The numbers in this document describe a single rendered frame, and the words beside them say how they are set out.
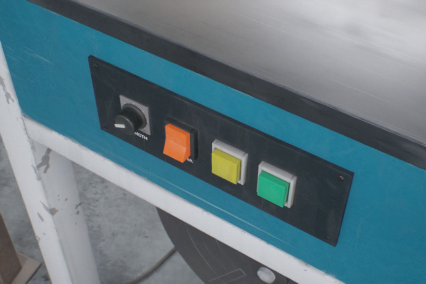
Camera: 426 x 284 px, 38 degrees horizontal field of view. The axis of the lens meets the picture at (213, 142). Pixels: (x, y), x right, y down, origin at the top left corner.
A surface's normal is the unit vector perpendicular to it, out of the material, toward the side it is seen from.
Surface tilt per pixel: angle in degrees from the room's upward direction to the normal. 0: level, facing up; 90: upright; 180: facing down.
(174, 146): 68
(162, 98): 90
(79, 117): 90
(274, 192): 90
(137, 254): 0
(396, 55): 0
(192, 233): 90
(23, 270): 0
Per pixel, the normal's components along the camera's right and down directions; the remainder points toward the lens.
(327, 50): 0.00, -0.70
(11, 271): 0.90, 0.31
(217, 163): -0.55, 0.60
